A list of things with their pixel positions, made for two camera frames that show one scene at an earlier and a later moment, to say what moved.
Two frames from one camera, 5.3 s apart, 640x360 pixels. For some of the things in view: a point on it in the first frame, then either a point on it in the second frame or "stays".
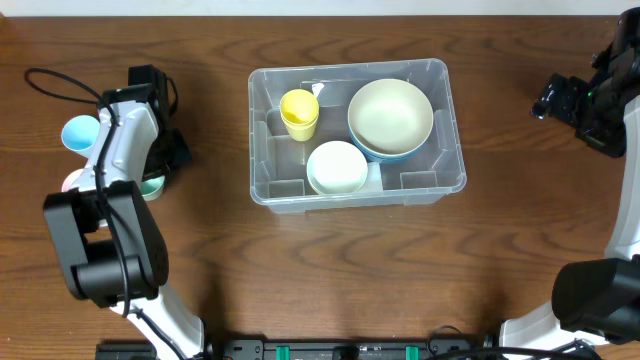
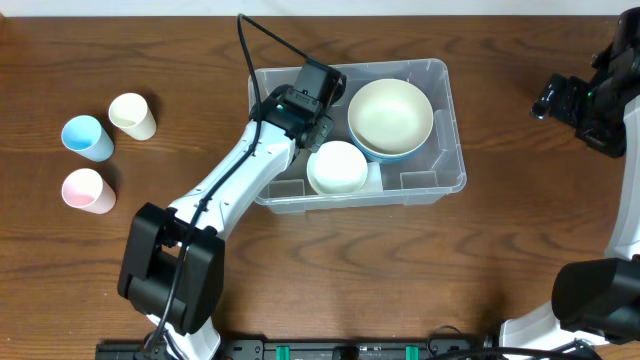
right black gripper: x=558 y=100 stays
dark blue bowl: x=375 y=159 stays
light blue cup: x=80 y=133 stays
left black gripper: x=167 y=156 → x=319 y=131
